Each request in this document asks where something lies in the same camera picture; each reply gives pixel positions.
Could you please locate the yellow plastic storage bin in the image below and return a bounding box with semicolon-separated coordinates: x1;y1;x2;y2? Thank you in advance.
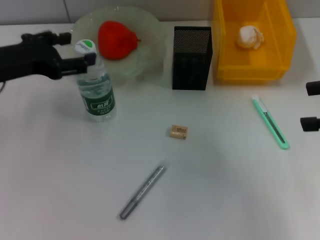
212;0;298;85

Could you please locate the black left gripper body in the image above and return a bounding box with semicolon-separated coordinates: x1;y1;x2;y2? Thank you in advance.
0;31;63;82

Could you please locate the black mesh pen holder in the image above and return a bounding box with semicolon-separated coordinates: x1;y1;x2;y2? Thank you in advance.
171;25;214;91

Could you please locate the green white toothbrush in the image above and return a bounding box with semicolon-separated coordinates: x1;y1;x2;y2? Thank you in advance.
250;94;291;151

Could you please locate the red plastic strawberry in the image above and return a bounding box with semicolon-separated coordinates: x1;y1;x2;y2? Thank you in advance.
97;20;142;61

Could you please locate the beige eraser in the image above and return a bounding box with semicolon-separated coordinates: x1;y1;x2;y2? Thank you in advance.
168;124;189;140

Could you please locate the clear green-label water bottle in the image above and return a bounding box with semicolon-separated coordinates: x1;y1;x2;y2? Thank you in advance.
74;39;118;123

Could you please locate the white paper ball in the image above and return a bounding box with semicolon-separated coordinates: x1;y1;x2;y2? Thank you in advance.
235;24;265;50

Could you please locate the grey pen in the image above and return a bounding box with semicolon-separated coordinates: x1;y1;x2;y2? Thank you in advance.
119;161;171;221

